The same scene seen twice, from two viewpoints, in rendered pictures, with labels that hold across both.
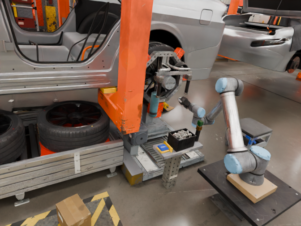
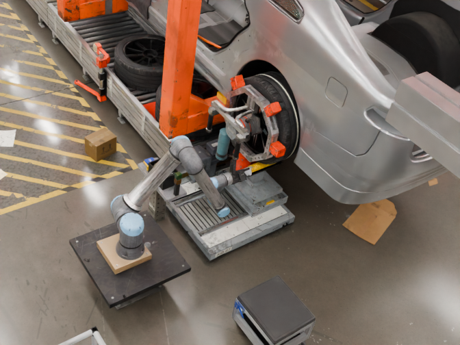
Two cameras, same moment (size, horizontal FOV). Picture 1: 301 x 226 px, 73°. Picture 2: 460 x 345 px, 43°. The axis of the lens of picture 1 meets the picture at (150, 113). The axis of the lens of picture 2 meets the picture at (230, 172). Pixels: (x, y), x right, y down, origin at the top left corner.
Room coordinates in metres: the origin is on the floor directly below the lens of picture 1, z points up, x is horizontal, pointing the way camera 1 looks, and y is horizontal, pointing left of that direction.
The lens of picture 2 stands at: (1.47, -3.40, 3.40)
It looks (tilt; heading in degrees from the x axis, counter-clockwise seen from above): 42 degrees down; 81
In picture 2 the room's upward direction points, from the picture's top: 11 degrees clockwise
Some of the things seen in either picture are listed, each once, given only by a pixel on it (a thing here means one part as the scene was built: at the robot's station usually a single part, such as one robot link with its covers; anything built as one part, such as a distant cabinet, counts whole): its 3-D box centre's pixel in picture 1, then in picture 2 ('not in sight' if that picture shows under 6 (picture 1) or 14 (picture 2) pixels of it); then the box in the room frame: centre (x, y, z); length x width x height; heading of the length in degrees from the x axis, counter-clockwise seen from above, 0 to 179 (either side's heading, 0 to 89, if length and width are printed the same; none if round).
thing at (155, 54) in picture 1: (161, 78); (250, 124); (2.09, -0.06, 0.85); 0.54 x 0.07 x 0.54; 124
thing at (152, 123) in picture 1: (147, 115); (255, 170); (2.24, 0.03, 0.32); 0.40 x 0.30 x 0.28; 124
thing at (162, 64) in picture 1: (161, 64); (232, 100); (1.94, -0.05, 1.03); 0.19 x 0.18 x 0.11; 34
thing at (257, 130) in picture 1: (247, 136); (271, 321); (2.28, -1.27, 0.17); 0.43 x 0.36 x 0.34; 124
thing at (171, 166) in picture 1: (171, 167); (157, 198); (1.48, -0.26, 0.21); 0.10 x 0.10 x 0.42; 34
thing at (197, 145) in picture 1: (178, 146); (161, 179); (1.49, -0.28, 0.44); 0.43 x 0.17 x 0.03; 124
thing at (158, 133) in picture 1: (146, 128); (252, 187); (2.24, 0.03, 0.13); 0.50 x 0.36 x 0.10; 124
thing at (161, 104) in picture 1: (154, 107); (246, 159); (2.13, -0.04, 0.48); 0.16 x 0.12 x 0.17; 34
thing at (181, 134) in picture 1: (181, 138); (163, 172); (1.50, -0.29, 0.51); 0.20 x 0.14 x 0.13; 126
